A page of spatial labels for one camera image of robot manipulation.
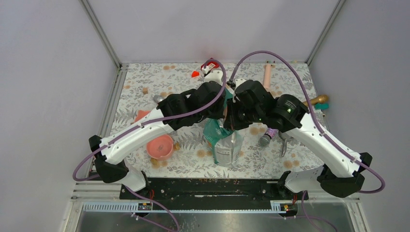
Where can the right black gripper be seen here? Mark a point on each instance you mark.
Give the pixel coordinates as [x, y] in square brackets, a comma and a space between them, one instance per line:
[231, 121]

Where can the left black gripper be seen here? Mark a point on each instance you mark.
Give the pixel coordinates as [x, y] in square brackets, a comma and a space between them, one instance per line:
[219, 113]

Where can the green silver pet food bag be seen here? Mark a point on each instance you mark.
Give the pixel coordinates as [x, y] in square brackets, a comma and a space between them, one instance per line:
[225, 144]

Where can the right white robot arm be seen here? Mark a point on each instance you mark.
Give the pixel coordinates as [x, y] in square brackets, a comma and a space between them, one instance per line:
[340, 174]

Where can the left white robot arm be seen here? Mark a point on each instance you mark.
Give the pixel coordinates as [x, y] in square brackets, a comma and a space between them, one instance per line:
[174, 112]

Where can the pink pet bowl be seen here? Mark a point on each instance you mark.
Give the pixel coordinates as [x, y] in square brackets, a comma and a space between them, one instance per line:
[161, 148]

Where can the orange red small block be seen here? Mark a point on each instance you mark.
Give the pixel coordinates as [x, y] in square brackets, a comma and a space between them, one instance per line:
[195, 74]

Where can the purple glitter microphone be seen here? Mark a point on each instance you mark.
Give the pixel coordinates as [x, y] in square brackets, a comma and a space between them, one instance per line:
[265, 140]

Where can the silver microphone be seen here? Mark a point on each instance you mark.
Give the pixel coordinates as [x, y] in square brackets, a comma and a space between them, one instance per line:
[158, 98]

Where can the red small box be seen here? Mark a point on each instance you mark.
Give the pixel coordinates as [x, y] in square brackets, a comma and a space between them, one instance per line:
[207, 67]

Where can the pink cylinder toy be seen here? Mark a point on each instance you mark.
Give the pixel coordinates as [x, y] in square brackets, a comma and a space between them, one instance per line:
[267, 76]

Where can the metal scissors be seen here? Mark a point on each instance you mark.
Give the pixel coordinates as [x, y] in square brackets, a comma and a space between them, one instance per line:
[285, 139]

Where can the floral table mat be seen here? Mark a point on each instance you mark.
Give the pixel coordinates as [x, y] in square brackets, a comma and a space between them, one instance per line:
[194, 158]

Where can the pink scoop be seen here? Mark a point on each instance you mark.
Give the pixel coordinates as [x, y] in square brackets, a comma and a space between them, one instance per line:
[140, 115]

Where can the teal small block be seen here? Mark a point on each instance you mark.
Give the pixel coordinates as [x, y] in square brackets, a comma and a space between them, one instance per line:
[321, 106]

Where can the gold microphone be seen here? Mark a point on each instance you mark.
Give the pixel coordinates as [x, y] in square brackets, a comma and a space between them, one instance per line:
[319, 99]

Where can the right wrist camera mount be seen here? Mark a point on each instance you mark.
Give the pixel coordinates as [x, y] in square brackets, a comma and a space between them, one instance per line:
[233, 84]

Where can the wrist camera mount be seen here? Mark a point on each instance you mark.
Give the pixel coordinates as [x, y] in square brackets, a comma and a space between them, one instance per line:
[215, 75]
[233, 84]

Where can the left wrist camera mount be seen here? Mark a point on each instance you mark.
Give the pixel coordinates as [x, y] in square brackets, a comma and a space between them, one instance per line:
[215, 75]

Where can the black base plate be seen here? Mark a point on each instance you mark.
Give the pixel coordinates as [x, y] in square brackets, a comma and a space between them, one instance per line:
[218, 194]

